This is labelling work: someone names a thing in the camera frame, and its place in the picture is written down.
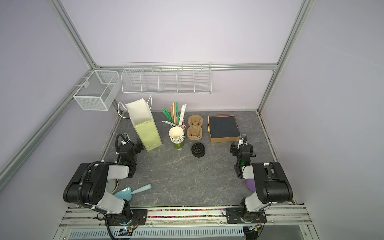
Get teal plastic scoop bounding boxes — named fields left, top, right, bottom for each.
left=115, top=184, right=152, bottom=201

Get long white wire basket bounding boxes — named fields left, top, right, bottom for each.
left=121, top=62, right=212, bottom=94

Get stack of paper cups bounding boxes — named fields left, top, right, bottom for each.
left=169, top=127, right=185, bottom=150

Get cardboard box of napkins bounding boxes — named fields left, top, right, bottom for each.
left=208, top=115, right=241, bottom=143

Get purple pink spatula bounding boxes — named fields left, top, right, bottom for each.
left=245, top=179, right=256, bottom=193

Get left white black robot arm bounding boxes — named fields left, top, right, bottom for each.
left=63, top=134, right=144, bottom=225

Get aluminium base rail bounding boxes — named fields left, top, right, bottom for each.
left=59, top=205, right=313, bottom=229

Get white ribbed cable duct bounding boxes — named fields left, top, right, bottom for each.
left=68, top=227, right=245, bottom=240

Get green wrapped straw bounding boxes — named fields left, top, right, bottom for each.
left=163, top=109, right=174, bottom=123
left=175, top=103, right=180, bottom=124

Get brown pulp cup carriers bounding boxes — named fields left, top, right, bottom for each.
left=187, top=115, right=203, bottom=141

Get white wrapped straw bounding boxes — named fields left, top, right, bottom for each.
left=180, top=104, right=187, bottom=120

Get white green paper bag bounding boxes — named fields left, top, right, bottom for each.
left=118, top=95, right=163, bottom=152

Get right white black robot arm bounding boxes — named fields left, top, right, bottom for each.
left=225, top=135, right=293, bottom=225

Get brown wrapped straw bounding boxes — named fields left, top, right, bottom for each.
left=171, top=103, right=176, bottom=124

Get pink straw holder cup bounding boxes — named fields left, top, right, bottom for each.
left=178, top=120, right=186, bottom=130

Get small white wire basket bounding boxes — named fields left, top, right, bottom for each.
left=74, top=70, right=122, bottom=111

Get stack of black lids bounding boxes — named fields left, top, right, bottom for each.
left=191, top=143, right=206, bottom=158

